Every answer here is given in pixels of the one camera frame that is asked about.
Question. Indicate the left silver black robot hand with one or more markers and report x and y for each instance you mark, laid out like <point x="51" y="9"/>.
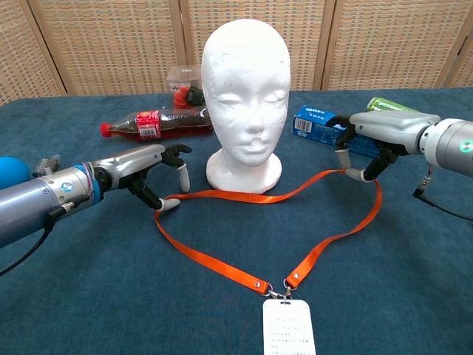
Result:
<point x="125" y="162"/>

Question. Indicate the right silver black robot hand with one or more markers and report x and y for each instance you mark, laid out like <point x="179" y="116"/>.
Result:
<point x="388" y="129"/>

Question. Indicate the white badge card holder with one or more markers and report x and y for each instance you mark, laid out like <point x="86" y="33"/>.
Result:
<point x="288" y="329"/>

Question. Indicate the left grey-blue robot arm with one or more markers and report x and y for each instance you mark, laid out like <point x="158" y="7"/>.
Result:
<point x="33" y="203"/>

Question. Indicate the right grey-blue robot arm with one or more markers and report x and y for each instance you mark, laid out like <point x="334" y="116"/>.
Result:
<point x="451" y="144"/>

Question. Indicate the green drink can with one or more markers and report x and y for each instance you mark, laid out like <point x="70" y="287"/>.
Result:
<point x="388" y="105"/>

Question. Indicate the cola bottle red cap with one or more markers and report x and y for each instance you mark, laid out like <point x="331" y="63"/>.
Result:
<point x="173" y="125"/>

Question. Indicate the blue toothpaste box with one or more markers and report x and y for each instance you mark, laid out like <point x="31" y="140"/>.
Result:
<point x="314" y="124"/>

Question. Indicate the clear plastic box red contents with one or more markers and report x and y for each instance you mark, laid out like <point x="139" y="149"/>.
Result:
<point x="183" y="81"/>

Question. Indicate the blue ball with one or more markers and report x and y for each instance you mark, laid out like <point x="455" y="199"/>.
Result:
<point x="13" y="172"/>

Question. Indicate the woven bamboo folding screen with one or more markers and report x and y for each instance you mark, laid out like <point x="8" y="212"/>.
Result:
<point x="111" y="44"/>

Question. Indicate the dark blue carpet mat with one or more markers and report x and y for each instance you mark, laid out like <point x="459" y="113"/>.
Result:
<point x="111" y="296"/>

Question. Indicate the white foam mannequin head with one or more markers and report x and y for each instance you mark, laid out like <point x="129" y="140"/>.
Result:
<point x="244" y="74"/>

